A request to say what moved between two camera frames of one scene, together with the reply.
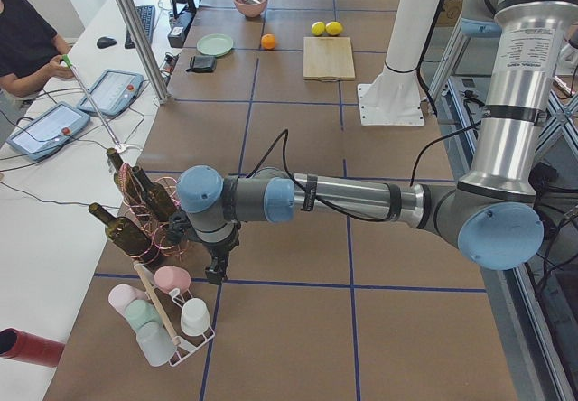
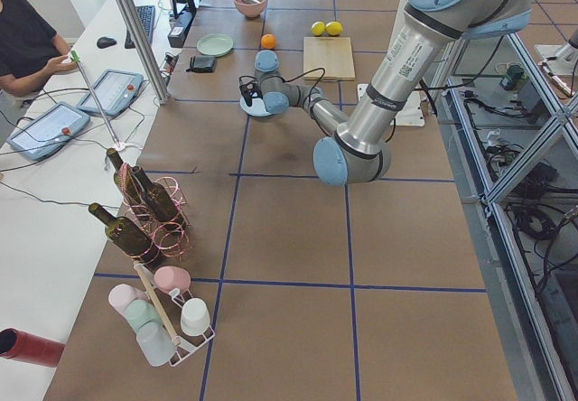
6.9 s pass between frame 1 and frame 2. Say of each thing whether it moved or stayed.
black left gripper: moved
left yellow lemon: stayed
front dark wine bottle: stayed
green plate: stayed
